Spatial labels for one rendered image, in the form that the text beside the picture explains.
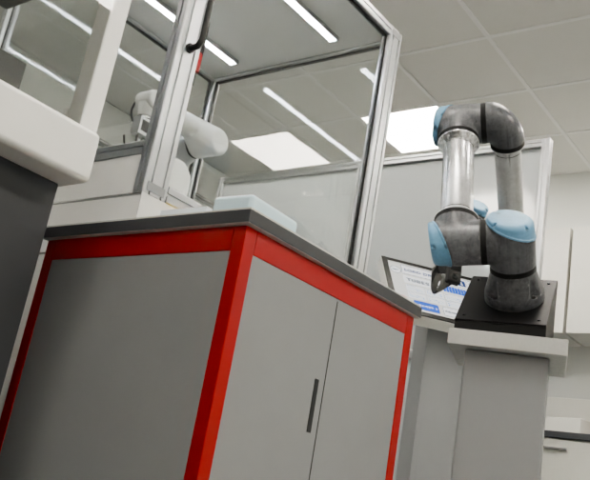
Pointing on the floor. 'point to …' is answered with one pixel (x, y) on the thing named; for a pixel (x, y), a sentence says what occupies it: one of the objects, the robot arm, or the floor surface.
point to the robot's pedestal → (502, 402)
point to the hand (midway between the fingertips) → (435, 291)
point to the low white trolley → (203, 357)
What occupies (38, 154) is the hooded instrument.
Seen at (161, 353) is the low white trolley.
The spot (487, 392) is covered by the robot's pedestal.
